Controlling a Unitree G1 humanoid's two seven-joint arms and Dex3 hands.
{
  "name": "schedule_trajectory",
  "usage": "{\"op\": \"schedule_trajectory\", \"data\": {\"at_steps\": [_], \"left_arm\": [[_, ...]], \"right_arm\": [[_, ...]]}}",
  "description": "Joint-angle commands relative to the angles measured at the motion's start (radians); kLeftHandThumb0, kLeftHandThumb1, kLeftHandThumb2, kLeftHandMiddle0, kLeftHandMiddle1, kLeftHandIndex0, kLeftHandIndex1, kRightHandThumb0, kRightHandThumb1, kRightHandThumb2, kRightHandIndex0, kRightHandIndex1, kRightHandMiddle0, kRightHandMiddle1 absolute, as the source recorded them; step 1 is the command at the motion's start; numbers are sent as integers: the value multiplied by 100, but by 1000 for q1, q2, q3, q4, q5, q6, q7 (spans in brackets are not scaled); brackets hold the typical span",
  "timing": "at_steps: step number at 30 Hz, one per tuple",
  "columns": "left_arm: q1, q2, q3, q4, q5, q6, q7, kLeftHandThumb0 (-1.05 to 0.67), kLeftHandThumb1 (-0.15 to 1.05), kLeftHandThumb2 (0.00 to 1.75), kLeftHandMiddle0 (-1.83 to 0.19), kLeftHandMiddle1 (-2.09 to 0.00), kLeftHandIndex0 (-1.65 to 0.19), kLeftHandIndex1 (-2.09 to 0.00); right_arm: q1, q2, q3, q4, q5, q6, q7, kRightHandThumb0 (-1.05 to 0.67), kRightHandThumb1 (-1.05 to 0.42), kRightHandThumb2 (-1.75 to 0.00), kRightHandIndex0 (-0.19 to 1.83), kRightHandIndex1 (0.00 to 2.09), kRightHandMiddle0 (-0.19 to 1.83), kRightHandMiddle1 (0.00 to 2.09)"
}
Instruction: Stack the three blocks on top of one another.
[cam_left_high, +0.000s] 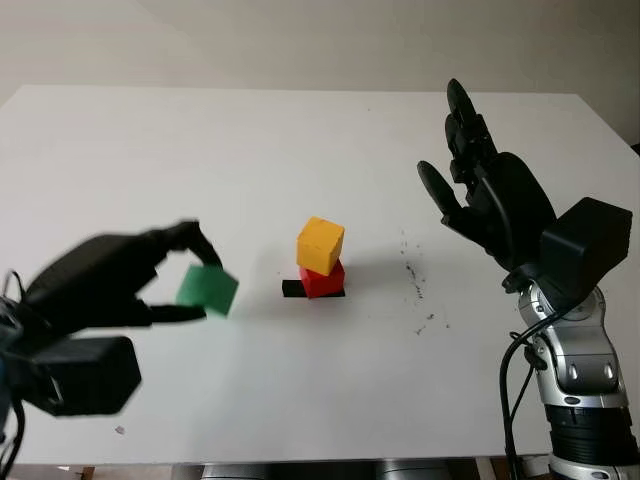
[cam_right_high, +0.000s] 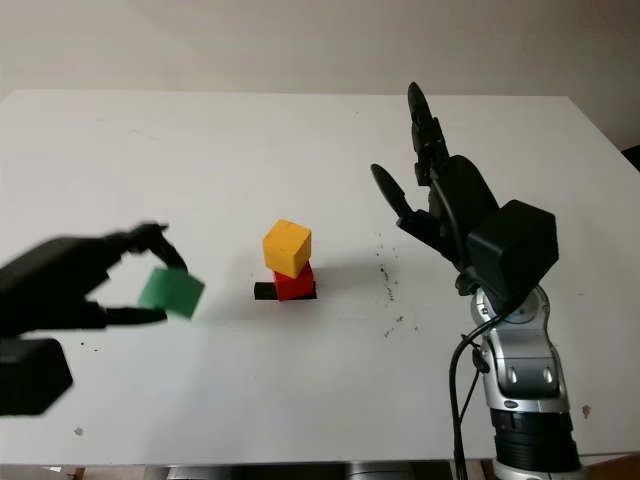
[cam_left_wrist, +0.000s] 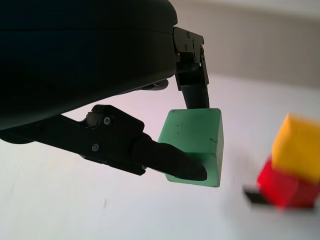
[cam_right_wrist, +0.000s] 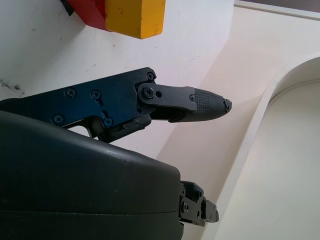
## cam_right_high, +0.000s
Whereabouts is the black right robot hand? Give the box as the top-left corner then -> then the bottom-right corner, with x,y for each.
370,82 -> 502,281

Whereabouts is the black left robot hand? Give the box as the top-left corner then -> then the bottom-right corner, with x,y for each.
0,222 -> 190,342

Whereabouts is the green wooden block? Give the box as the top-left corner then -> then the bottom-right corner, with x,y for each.
137,266 -> 207,321

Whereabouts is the yellow wooden block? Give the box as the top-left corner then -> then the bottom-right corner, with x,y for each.
262,218 -> 313,279

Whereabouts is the red wooden block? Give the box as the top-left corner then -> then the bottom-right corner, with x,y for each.
272,262 -> 317,303

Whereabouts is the black tape patch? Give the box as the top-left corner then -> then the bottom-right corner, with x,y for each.
253,282 -> 319,303

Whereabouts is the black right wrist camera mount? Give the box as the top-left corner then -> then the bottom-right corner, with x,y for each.
466,199 -> 559,315

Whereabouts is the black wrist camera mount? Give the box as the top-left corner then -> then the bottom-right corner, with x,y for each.
0,337 -> 75,418
466,199 -> 559,315

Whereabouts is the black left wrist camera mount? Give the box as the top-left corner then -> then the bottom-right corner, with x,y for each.
0,337 -> 75,418

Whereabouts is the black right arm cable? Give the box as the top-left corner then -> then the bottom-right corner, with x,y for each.
428,174 -> 502,480

